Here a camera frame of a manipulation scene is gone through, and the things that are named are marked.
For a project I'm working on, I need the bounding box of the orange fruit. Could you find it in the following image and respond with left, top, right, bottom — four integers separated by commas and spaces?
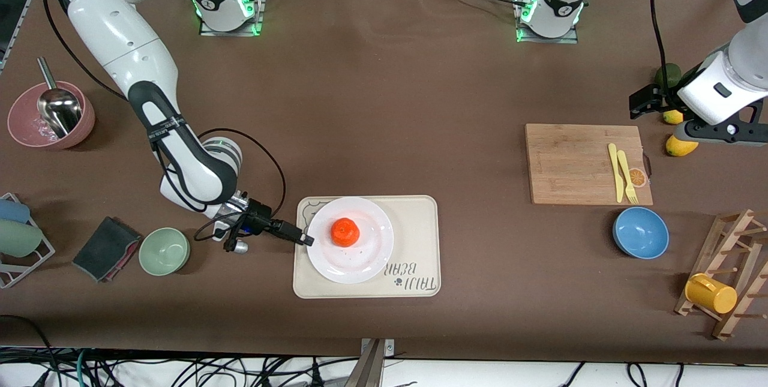
331, 218, 361, 248

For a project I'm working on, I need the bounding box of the white round plate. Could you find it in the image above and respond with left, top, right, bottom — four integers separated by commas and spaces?
306, 197, 395, 284

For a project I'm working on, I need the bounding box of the dark green avocado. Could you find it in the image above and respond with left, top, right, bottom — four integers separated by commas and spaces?
654, 63, 685, 89

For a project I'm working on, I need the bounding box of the yellow plastic knife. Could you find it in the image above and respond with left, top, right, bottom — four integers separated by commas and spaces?
608, 143, 625, 203

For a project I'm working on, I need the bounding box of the yellow plastic fork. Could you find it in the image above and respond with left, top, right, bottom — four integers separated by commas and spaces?
617, 150, 639, 205

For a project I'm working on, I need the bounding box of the wooden cutting board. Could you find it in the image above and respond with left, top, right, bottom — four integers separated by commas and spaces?
525, 124, 654, 206

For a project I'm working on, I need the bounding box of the pale green bowl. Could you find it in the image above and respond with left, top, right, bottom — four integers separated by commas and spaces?
139, 227, 191, 277

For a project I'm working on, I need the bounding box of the cream bear print tray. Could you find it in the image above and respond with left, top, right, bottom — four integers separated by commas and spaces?
293, 195, 442, 299

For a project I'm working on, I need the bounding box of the blue bowl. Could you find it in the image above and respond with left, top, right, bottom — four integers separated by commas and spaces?
613, 206, 670, 260

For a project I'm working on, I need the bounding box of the dark grey folded cloth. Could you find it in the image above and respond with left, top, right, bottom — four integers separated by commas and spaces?
72, 217, 143, 283

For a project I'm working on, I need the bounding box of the yellow plastic mug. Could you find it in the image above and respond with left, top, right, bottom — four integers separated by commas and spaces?
685, 274, 738, 315

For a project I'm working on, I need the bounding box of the metal scoop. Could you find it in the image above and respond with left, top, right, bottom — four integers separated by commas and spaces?
36, 57, 83, 139

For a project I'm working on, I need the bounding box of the wooden peg drying rack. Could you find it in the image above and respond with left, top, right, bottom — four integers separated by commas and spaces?
674, 209, 768, 341

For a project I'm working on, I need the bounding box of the pale green cup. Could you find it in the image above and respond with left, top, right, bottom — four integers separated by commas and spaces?
0, 220, 43, 258

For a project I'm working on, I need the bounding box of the pale blue cup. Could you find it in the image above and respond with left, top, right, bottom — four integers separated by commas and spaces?
0, 199, 31, 224

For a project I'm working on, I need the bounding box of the pink bowl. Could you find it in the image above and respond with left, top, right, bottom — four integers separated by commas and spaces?
7, 81, 95, 150

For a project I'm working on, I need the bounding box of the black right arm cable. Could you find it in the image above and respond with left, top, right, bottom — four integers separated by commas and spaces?
43, 0, 287, 242

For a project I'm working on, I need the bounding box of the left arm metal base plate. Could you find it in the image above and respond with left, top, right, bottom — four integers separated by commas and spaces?
515, 0, 580, 44

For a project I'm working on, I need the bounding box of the aluminium profile post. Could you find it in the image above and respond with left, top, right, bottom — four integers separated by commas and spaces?
343, 338, 395, 387

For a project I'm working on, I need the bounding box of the white wire cup rack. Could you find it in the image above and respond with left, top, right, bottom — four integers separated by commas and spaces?
0, 193, 56, 289

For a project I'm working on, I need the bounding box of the teal floor cable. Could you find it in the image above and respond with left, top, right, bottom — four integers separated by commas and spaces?
75, 348, 91, 387

